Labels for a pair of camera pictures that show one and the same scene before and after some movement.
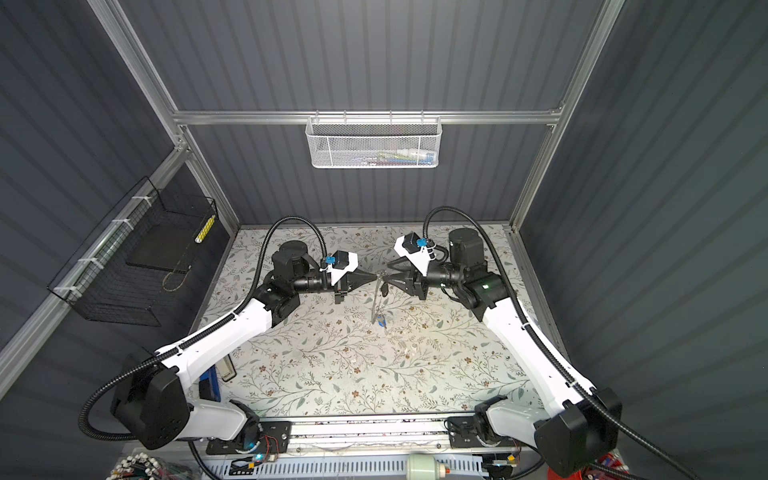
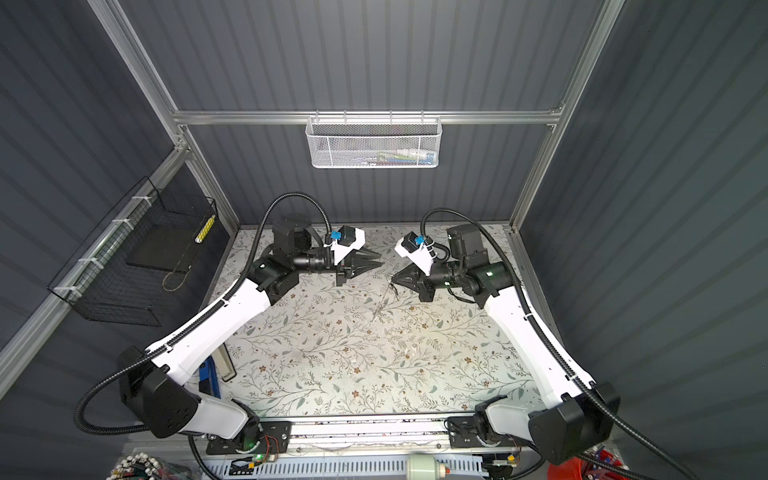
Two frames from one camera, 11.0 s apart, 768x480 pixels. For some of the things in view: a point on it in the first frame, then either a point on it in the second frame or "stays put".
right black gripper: x=410 y=285 stays put
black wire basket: x=140 y=260 stays put
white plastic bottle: x=424 y=466 stays put
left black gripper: x=359 y=277 -> x=355 y=266
